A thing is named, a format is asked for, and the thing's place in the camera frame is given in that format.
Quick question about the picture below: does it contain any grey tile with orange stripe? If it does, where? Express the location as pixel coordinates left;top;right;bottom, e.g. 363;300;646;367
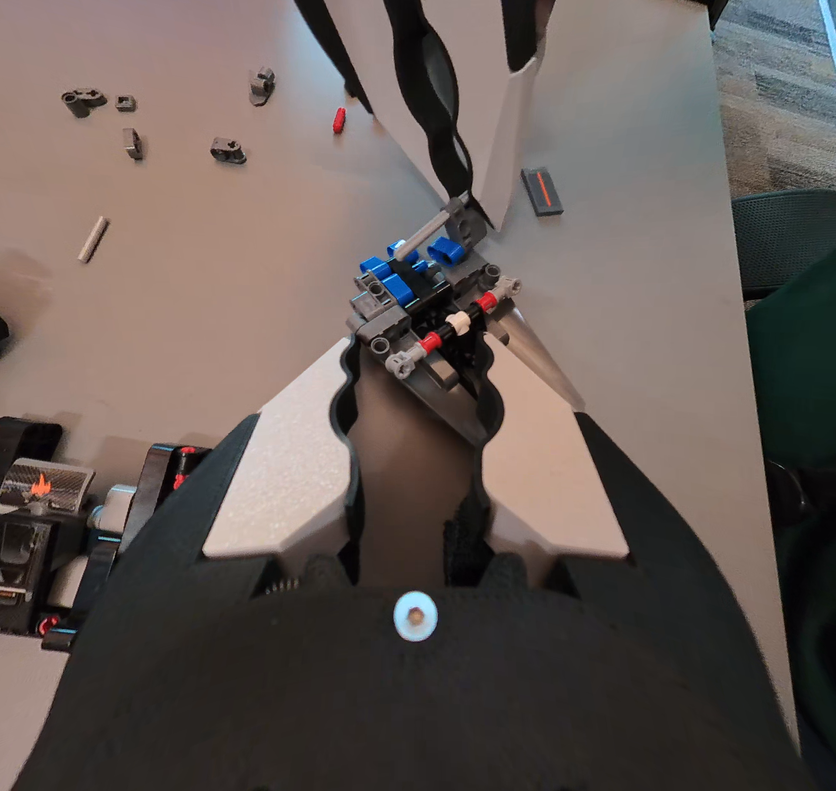
520;166;564;218

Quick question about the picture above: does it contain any dark grey double connector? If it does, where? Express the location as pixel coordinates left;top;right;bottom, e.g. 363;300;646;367
61;88;108;119

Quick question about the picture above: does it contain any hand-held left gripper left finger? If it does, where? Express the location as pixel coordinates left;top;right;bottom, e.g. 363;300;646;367
202;337;364;586

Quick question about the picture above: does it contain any grey winged brick assembly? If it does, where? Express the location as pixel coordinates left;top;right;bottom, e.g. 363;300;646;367
345;262;587;447

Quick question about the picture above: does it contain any light grey axle rod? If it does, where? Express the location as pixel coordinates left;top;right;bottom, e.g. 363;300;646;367
77;215;111;264

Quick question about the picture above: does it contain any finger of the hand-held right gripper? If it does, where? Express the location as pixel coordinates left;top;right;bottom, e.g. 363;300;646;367
413;0;544;233
317;0;461;203

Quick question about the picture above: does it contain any small black brick assembly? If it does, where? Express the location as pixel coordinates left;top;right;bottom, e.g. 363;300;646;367
0;441;213;653

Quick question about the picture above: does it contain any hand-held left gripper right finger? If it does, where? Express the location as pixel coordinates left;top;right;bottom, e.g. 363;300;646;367
480;334;630;586

